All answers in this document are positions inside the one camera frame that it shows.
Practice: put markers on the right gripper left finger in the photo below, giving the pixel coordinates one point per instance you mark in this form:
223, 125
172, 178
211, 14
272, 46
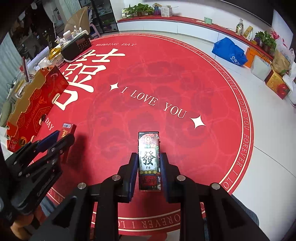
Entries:
71, 220

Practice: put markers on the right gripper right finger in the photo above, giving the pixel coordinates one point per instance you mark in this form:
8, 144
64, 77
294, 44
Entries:
208, 212

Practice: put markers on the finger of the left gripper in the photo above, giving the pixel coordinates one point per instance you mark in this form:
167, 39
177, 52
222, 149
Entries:
29, 151
49, 155

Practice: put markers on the red cigarette pack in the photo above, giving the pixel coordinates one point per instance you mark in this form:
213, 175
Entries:
66, 129

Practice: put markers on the mahjong print lighter box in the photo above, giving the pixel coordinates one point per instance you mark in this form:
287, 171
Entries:
149, 168

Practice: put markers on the red cardboard tray box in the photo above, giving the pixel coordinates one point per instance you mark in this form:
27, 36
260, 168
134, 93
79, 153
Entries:
33, 107

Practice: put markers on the gold lid glass jar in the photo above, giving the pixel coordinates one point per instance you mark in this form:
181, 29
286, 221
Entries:
54, 53

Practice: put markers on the black portable radio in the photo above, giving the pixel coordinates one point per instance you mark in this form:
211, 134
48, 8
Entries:
75, 47

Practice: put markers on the round red wedding mat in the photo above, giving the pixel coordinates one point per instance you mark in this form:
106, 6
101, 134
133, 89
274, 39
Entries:
130, 83

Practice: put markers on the beige shell chair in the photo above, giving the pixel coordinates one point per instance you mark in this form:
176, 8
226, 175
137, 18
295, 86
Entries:
79, 19

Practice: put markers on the blue plastic bag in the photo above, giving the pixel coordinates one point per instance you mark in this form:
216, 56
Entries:
229, 51

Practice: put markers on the potted green plant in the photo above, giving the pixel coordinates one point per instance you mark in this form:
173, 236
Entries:
138, 10

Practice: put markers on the black television screen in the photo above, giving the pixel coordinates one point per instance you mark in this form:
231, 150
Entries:
263, 9

